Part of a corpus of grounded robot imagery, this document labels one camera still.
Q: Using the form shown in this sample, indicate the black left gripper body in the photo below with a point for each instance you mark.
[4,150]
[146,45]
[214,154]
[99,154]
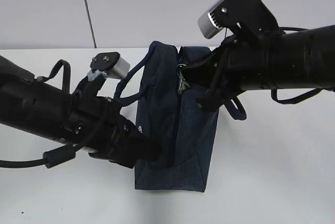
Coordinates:
[110,136]

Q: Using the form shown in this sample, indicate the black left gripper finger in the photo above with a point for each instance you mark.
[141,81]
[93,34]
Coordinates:
[143,148]

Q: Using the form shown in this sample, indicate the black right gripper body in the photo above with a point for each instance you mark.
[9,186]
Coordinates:
[230,70]

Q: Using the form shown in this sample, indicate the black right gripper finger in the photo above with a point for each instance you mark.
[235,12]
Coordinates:
[199,64]

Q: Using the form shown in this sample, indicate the dark blue lunch bag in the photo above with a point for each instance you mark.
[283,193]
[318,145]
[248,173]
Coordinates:
[168,114]

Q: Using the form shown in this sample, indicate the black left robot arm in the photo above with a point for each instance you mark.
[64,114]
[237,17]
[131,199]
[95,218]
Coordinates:
[78,120]

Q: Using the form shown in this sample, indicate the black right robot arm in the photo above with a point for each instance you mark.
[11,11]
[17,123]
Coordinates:
[293,66]

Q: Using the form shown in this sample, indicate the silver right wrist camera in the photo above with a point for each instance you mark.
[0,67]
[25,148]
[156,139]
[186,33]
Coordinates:
[248,20]

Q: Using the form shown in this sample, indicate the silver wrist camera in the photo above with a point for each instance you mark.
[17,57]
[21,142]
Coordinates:
[248,20]
[111,64]

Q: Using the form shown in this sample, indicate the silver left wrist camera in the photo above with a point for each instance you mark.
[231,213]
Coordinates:
[111,64]

